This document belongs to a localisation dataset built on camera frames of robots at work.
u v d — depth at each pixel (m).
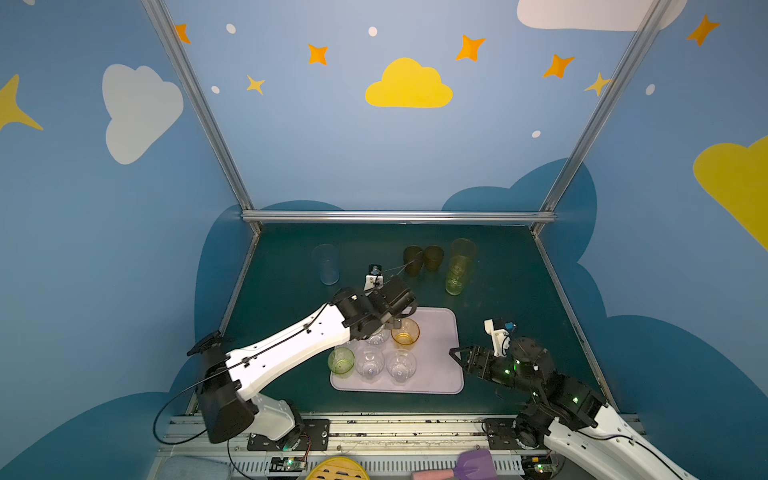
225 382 0.40
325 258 0.98
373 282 0.66
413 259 1.04
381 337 0.91
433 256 1.07
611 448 0.49
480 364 0.64
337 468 0.68
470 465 0.71
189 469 0.66
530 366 0.54
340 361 0.85
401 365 0.85
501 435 0.75
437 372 0.84
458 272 1.03
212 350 0.42
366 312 0.49
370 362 0.85
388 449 0.73
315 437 0.73
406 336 0.90
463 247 0.98
